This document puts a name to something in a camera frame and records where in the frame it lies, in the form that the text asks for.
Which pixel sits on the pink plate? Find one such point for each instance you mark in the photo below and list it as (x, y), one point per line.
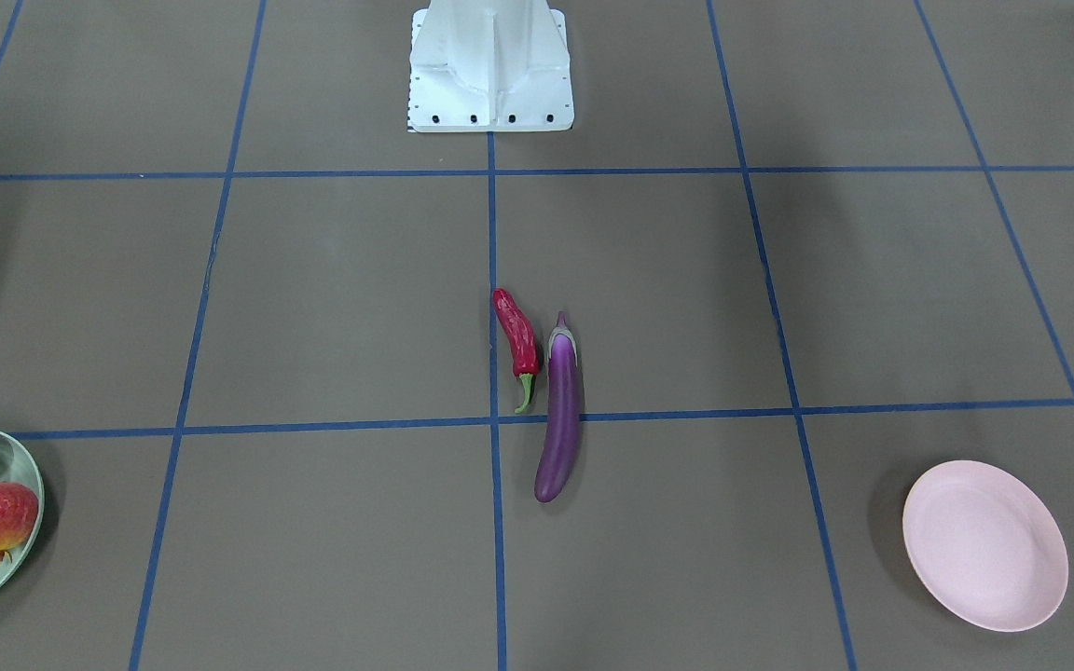
(985, 546)

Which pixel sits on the red chili pepper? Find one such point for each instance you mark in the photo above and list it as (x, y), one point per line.
(526, 359)

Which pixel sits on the purple eggplant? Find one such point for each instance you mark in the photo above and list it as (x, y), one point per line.
(565, 403)

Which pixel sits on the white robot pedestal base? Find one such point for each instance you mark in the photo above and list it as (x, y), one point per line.
(489, 66)

